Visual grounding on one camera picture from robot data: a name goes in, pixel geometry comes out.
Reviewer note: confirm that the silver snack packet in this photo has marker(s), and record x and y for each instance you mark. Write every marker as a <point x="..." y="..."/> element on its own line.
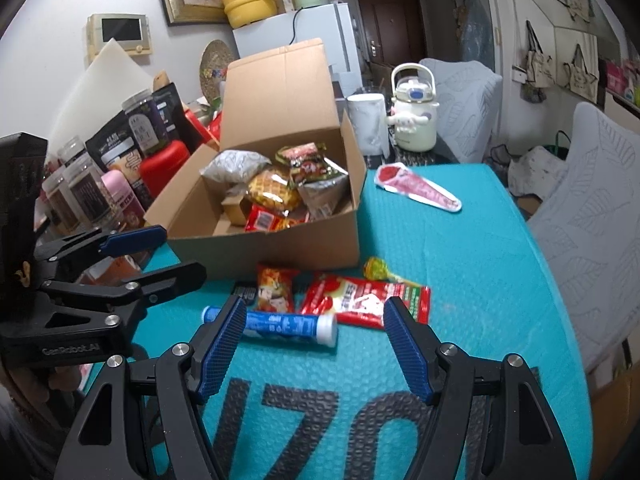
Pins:
<point x="325" y="197"/>

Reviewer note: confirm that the pink bottle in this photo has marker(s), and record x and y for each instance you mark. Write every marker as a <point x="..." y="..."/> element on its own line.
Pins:
<point x="122" y="197"/>

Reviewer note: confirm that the grey white patterned packet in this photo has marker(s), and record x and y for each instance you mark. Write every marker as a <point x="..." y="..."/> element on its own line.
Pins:
<point x="235" y="165"/>

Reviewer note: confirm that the pink container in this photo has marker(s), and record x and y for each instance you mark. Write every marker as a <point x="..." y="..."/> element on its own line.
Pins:
<point x="617" y="75"/>

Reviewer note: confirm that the clear plastic jar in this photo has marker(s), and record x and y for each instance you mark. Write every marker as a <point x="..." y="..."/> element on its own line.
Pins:
<point x="70" y="147"/>
<point x="55" y="195"/>
<point x="90" y="190"/>

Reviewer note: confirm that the grey covered chair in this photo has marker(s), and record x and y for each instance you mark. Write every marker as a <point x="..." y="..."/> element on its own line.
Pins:
<point x="465" y="100"/>
<point x="590" y="210"/>

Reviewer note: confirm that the white cartoon water jug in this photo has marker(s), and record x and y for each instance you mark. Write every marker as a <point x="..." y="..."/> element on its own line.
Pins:
<point x="412" y="120"/>

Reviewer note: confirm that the black pouch white label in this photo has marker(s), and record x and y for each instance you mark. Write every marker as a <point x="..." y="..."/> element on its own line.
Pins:
<point x="115" y="145"/>

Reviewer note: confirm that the white foam board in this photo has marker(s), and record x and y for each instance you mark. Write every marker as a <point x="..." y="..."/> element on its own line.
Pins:
<point x="95" y="95"/>

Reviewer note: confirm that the yellow green lollipop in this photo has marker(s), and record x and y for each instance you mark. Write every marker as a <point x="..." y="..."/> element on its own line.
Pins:
<point x="375" y="267"/>

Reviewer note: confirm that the red plastic bag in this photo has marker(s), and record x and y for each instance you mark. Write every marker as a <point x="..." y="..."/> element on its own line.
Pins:
<point x="215" y="129"/>

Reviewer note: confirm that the small kraft paper box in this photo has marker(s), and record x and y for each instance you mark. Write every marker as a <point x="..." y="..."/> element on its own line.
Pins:
<point x="232" y="210"/>

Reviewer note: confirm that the blue plastic cover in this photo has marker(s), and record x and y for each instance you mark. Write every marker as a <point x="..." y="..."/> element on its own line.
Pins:
<point x="477" y="30"/>

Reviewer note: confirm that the dark brown door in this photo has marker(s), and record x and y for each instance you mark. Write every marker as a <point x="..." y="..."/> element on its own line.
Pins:
<point x="395" y="20"/>

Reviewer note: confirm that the yellow pot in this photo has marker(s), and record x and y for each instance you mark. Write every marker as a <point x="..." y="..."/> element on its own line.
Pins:
<point x="247" y="5"/>

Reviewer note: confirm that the round woven plate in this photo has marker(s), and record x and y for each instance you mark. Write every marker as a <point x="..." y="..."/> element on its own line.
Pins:
<point x="215" y="65"/>

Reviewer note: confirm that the pink cone-shaped packet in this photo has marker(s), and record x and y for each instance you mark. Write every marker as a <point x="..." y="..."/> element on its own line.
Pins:
<point x="410" y="185"/>

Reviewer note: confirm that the small orange snack packet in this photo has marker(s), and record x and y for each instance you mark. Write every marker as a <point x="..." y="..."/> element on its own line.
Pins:
<point x="275" y="290"/>

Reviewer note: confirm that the teal bubble mat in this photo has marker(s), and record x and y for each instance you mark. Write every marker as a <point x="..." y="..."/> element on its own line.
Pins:
<point x="475" y="285"/>

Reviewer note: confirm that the white fridge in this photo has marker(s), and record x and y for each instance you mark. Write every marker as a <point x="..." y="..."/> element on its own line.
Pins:
<point x="260" y="32"/>

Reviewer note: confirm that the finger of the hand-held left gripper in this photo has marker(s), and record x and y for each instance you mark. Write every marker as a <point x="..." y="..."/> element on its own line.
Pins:
<point x="170" y="280"/>
<point x="130" y="240"/>

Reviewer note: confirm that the round waffle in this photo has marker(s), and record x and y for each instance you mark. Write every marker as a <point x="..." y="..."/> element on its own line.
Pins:
<point x="272" y="190"/>

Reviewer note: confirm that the blue tablet tube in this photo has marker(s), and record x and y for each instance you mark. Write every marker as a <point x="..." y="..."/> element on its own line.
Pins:
<point x="285" y="325"/>

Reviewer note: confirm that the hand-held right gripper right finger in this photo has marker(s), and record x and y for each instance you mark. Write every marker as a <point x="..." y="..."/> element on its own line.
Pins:
<point x="407" y="350"/>

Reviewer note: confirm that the long red snack packet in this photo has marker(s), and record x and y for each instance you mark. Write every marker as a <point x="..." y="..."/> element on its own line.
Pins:
<point x="350" y="300"/>

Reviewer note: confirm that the red candy packet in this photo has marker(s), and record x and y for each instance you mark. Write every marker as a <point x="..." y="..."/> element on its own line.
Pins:
<point x="265" y="220"/>

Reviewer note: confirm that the white mug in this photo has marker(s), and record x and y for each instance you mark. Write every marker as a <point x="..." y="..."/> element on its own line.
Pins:
<point x="367" y="125"/>

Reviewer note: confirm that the red bottle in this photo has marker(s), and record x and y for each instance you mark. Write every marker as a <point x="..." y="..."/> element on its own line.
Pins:
<point x="165" y="167"/>

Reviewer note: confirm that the beige wall intercom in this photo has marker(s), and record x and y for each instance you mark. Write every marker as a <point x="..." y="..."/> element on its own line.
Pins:
<point x="120" y="30"/>

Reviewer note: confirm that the purple label jar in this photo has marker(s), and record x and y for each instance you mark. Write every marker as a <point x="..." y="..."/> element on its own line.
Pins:
<point x="145" y="120"/>

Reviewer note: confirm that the cardboard box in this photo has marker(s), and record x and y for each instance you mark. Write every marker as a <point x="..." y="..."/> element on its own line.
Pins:
<point x="280" y="250"/>

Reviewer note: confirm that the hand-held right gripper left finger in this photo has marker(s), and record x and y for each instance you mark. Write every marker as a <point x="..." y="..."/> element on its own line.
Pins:
<point x="220" y="345"/>

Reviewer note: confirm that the white patterned cloth bundle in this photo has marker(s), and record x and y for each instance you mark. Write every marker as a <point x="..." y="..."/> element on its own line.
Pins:
<point x="540" y="170"/>

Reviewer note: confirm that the canvas tote bag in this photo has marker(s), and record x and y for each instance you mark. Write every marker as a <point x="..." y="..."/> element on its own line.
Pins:
<point x="540" y="65"/>

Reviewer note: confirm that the person's left hand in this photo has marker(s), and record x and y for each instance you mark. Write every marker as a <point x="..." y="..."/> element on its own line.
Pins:
<point x="65" y="377"/>

